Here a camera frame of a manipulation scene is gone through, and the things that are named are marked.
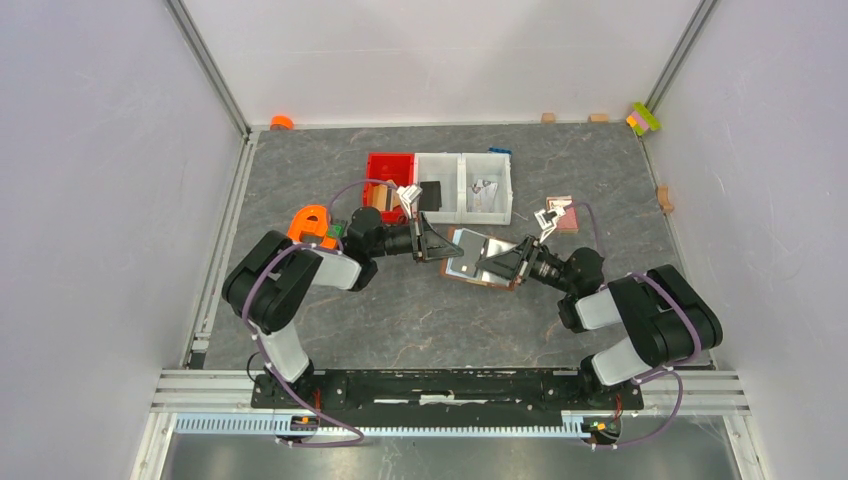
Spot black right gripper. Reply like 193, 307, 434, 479
475, 234, 574, 295

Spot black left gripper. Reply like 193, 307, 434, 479
369, 212, 464, 264

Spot brown leather card holder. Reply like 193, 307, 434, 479
439, 227, 516, 291

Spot dark grey credit card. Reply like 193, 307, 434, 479
452, 229, 488, 278

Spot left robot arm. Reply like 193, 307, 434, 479
222, 207, 464, 408

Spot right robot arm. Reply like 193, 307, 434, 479
476, 236, 723, 408

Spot black card in bin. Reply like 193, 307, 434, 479
418, 181, 442, 211

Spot playing card box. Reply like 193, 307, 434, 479
546, 196, 579, 233

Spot cards in red bin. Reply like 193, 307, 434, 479
367, 181, 400, 212

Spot cards in white bin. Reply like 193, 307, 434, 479
468, 178, 499, 213

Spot white plastic bin left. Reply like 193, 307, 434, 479
414, 152, 461, 224

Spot white plastic bin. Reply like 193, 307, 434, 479
414, 152, 461, 224
459, 152, 513, 226

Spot red plastic bin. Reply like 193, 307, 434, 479
365, 152, 415, 224

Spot white plastic bin right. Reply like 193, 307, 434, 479
459, 152, 513, 226

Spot green toy block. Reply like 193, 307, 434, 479
326, 221, 347, 240

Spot orange tape dispenser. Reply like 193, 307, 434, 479
287, 204, 337, 249

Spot wooden arch block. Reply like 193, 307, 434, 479
656, 185, 675, 215

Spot wooden block middle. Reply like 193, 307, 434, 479
588, 113, 610, 123

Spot colourful toy block stack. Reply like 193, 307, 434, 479
625, 102, 662, 137

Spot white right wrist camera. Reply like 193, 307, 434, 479
534, 206, 566, 244

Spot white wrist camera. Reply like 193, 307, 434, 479
534, 206, 566, 244
396, 184, 423, 219

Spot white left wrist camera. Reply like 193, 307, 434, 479
396, 184, 423, 219

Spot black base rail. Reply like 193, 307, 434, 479
293, 368, 644, 429

